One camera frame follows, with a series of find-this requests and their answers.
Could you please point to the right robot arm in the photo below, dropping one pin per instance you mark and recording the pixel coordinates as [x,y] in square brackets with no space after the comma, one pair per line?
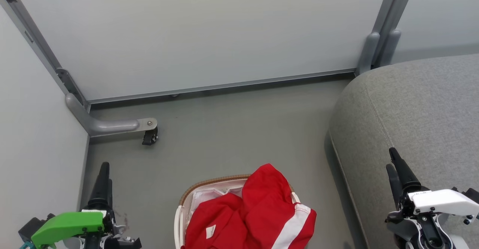
[423,234]

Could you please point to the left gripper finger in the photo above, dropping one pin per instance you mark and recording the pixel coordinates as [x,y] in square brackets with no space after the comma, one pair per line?
[101,185]
[111,193]

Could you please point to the grey fabric sofa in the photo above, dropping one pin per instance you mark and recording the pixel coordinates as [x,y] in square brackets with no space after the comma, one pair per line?
[419,110]

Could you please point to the grey partition post with hinge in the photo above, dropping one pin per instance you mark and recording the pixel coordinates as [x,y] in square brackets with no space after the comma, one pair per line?
[33,35]

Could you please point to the grey double partition post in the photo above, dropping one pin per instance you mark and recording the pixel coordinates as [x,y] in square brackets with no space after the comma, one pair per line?
[393,9]

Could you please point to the black caster wheel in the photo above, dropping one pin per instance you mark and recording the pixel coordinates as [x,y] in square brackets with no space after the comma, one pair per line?
[149,136]

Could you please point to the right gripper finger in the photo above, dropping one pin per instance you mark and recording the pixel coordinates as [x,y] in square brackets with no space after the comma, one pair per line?
[393,183]
[406,172]

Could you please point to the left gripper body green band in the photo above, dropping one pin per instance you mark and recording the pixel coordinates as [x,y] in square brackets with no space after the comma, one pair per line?
[67,224]

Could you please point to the grey tubular partition foot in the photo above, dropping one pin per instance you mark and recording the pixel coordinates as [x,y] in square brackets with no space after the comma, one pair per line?
[108,125]

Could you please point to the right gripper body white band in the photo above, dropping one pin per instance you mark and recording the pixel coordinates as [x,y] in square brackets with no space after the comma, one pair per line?
[441,200]

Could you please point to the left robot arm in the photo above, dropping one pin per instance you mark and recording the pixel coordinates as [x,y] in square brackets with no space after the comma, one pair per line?
[119,239]

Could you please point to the woven white laundry basket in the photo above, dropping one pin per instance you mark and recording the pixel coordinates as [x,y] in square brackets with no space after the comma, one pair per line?
[179,219]

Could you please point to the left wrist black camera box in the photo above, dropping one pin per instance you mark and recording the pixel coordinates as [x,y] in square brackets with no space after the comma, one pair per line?
[33,226]

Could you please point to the red garment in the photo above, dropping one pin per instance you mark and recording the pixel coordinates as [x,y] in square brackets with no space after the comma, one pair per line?
[262,211]

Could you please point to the grey upright foot tube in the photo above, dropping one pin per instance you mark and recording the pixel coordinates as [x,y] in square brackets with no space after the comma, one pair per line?
[390,46]
[368,52]

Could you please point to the grey partition floor rail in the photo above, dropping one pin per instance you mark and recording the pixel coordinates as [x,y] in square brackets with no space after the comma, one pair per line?
[224,85]

